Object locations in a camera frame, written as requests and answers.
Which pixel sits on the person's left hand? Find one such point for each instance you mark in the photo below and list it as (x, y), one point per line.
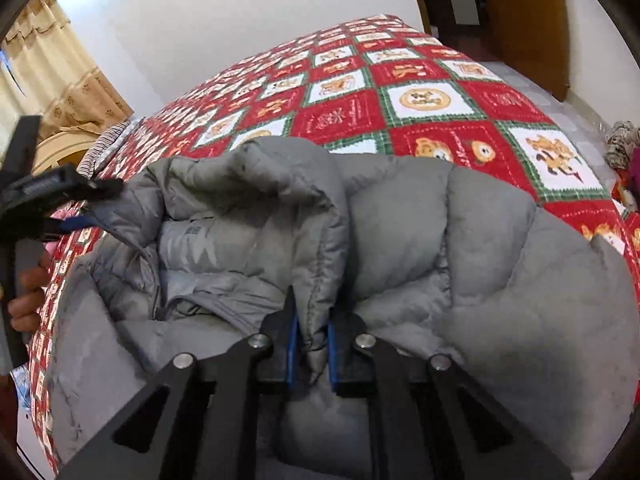
(30, 305)

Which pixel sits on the grey puffer jacket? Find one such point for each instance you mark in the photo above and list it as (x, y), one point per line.
(450, 260)

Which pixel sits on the pile of clothes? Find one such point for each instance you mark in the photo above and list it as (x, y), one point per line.
(622, 142)

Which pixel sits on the dark wooden door frame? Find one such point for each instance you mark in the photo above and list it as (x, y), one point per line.
(440, 0)

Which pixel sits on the red checked cartoon bedsheet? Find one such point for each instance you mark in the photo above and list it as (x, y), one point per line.
(425, 100)

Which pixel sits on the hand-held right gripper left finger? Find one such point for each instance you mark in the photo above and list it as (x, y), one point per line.
(293, 355)

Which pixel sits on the brown wooden door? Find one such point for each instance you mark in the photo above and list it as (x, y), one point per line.
(525, 25)

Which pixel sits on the beige patterned curtain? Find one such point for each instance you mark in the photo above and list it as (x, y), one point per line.
(50, 60)

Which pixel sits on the cream wooden headboard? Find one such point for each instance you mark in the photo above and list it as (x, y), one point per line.
(65, 146)

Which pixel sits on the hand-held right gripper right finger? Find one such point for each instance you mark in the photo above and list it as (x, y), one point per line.
(334, 360)

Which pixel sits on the striped pillow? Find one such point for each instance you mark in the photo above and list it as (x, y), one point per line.
(107, 142)

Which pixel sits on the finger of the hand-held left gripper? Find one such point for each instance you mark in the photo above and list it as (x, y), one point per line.
(72, 224)
(75, 187)

